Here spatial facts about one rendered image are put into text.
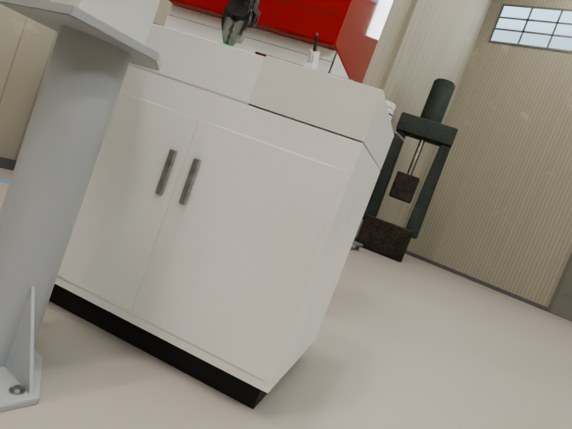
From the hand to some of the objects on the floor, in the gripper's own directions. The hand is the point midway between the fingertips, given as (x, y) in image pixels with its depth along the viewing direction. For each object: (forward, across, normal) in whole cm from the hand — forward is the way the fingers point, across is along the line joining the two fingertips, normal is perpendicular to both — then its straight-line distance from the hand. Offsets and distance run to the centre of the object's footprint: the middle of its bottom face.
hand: (226, 43), depth 138 cm
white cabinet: (+98, -2, -26) cm, 101 cm away
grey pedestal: (+97, +15, +47) cm, 109 cm away
